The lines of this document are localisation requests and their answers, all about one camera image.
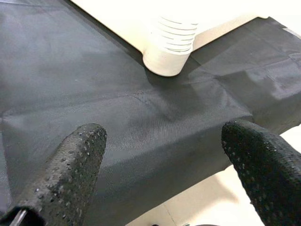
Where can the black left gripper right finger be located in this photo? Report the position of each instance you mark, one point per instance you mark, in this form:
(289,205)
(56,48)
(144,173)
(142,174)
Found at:
(265,169)

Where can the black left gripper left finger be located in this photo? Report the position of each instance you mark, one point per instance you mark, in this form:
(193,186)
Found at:
(70,169)

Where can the white plastic table leg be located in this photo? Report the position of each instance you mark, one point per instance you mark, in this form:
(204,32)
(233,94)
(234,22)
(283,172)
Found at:
(174,35)

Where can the black tablecloth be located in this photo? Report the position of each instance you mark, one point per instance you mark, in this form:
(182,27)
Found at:
(117,94)

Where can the white plastic table top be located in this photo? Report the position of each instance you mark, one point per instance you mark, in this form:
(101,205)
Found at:
(164,66)

